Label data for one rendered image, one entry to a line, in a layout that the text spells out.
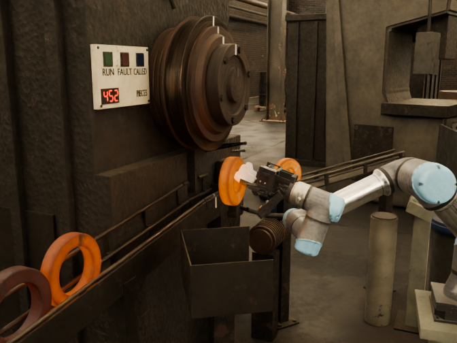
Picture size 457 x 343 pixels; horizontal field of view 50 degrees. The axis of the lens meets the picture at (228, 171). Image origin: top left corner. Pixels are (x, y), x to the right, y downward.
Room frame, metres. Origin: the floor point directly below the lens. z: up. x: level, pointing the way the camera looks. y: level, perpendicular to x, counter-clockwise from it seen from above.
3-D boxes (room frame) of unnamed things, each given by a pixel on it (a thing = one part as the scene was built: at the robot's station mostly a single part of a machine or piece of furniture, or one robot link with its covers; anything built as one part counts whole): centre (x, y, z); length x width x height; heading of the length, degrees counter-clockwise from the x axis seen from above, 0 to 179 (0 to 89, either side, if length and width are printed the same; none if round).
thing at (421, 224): (2.10, -0.87, 0.31); 0.24 x 0.16 x 0.62; 156
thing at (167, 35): (1.82, 0.16, 1.12); 0.47 x 0.10 x 0.47; 156
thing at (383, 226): (2.13, -0.71, 0.26); 0.12 x 0.12 x 0.52
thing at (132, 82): (1.52, 0.32, 1.15); 0.26 x 0.02 x 0.18; 156
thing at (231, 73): (1.74, -0.01, 1.11); 0.28 x 0.06 x 0.28; 156
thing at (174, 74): (1.78, 0.08, 1.11); 0.47 x 0.06 x 0.47; 156
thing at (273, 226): (2.03, -0.18, 0.27); 0.22 x 0.13 x 0.53; 156
